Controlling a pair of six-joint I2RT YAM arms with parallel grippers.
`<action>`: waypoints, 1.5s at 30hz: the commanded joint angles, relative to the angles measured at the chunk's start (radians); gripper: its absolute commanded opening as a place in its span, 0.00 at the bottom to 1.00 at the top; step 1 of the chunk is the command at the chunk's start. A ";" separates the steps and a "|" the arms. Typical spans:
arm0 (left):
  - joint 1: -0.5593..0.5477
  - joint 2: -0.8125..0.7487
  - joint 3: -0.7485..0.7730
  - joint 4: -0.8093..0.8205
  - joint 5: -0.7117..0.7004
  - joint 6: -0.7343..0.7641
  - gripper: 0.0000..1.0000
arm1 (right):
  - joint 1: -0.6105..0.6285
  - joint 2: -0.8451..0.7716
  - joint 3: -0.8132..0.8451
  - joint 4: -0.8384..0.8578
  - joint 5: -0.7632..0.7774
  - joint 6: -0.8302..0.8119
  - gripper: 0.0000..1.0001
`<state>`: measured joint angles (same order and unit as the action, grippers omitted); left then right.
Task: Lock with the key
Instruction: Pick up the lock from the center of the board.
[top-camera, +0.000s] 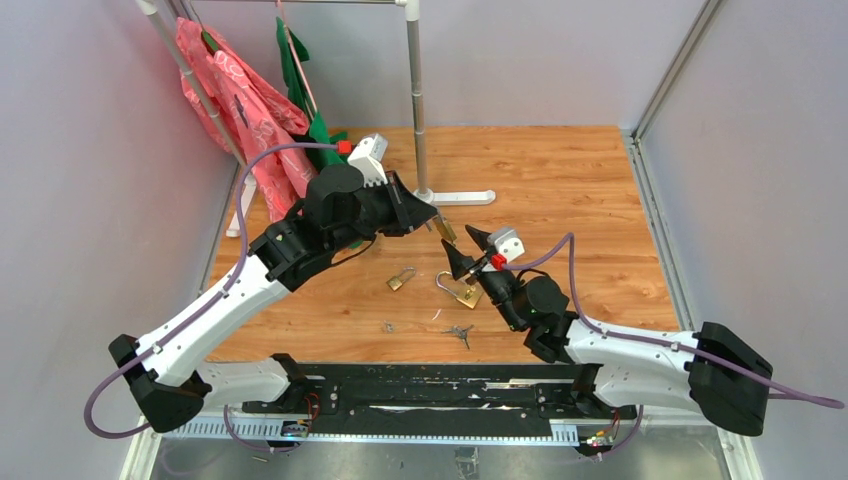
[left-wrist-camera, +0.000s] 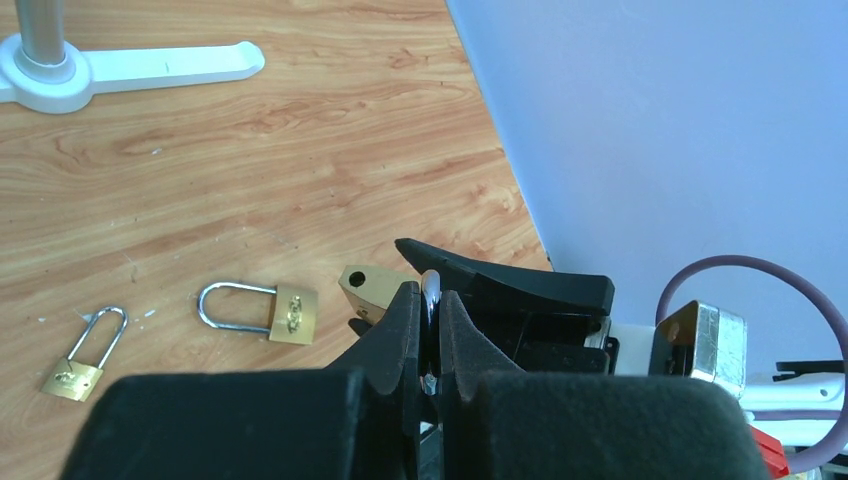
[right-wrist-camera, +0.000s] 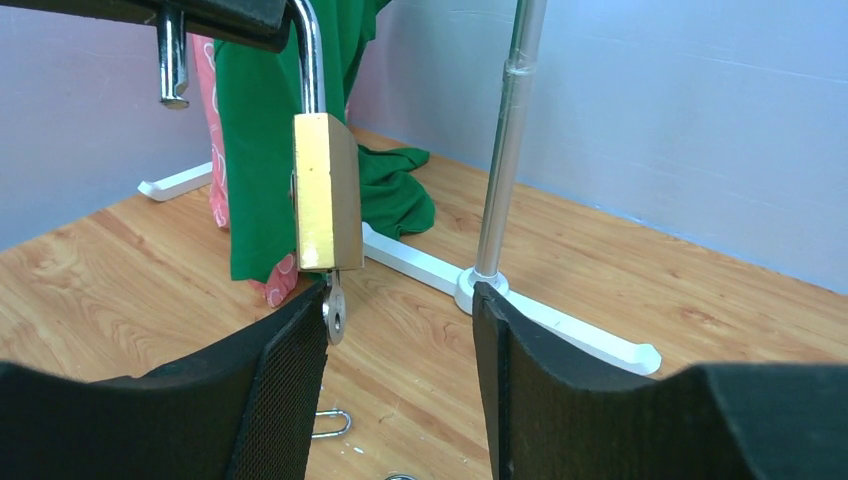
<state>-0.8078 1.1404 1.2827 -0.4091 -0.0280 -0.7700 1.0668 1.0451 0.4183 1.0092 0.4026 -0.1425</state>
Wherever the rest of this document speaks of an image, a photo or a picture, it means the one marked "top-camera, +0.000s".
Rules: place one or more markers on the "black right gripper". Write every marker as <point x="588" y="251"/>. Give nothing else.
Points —
<point x="461" y="264"/>

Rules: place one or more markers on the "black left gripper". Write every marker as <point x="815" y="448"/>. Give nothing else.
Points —
<point x="408" y="209"/>

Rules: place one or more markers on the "small brass padlock with key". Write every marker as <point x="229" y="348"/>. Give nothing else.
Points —
<point x="397" y="281"/>

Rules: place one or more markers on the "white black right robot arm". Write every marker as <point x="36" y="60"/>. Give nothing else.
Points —
<point x="711" y="371"/>

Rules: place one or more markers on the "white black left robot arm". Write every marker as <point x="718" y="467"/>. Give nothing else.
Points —
<point x="167" y="370"/>

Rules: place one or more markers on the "silver key bunch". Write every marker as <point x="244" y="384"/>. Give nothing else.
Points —
<point x="460" y="333"/>

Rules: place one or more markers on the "white metal clothes rack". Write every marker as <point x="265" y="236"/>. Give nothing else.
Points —
<point x="412" y="17"/>

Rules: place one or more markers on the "green garment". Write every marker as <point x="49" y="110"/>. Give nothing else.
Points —
<point x="293" y="54"/>

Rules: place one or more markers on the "pink patterned garment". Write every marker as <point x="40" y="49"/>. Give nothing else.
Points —
<point x="255" y="113"/>

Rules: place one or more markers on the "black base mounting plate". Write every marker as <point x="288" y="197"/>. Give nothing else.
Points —
<point x="431" y="399"/>

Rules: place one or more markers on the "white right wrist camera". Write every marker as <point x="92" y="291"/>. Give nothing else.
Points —
<point x="507" y="243"/>

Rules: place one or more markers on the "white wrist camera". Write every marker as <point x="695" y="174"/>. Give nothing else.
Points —
<point x="367" y="157"/>
<point x="507" y="243"/>

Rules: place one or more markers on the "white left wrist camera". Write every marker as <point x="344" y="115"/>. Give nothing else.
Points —
<point x="367" y="157"/>

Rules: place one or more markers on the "slotted grey cable duct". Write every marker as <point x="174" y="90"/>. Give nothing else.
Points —
<point x="559" y="434"/>

